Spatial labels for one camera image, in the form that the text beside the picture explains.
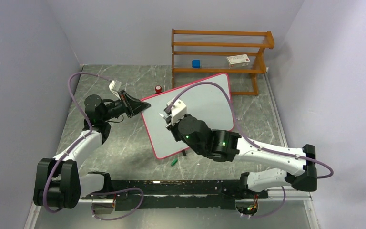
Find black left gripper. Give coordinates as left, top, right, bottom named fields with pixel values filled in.
left=101, top=90, right=150, bottom=121

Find green marker cap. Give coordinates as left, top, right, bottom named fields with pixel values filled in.
left=170, top=158, right=178, bottom=167

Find pink-framed whiteboard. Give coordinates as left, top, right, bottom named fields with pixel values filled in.
left=141, top=73, right=234, bottom=159

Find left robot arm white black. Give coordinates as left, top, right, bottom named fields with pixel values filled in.
left=33, top=90, right=151, bottom=212

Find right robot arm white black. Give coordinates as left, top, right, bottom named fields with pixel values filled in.
left=165, top=114, right=317, bottom=198

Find blue object on rack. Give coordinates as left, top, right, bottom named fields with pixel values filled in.
left=191, top=60, right=201, bottom=69

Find orange wooden rack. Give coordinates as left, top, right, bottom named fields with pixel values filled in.
left=171, top=29, right=275, bottom=96

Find white red box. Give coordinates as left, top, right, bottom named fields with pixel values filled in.
left=226, top=54, right=250, bottom=67

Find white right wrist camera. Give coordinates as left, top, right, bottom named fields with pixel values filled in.
left=165, top=99, right=187, bottom=118

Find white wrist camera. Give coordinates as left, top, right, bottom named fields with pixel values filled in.
left=109, top=80, right=122, bottom=96
left=165, top=99, right=187, bottom=118

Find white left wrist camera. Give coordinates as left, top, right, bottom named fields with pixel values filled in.
left=109, top=80, right=122, bottom=96

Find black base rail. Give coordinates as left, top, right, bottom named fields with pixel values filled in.
left=83, top=180, right=268, bottom=211

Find aluminium frame rail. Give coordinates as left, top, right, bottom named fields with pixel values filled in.
left=265, top=187, right=321, bottom=229

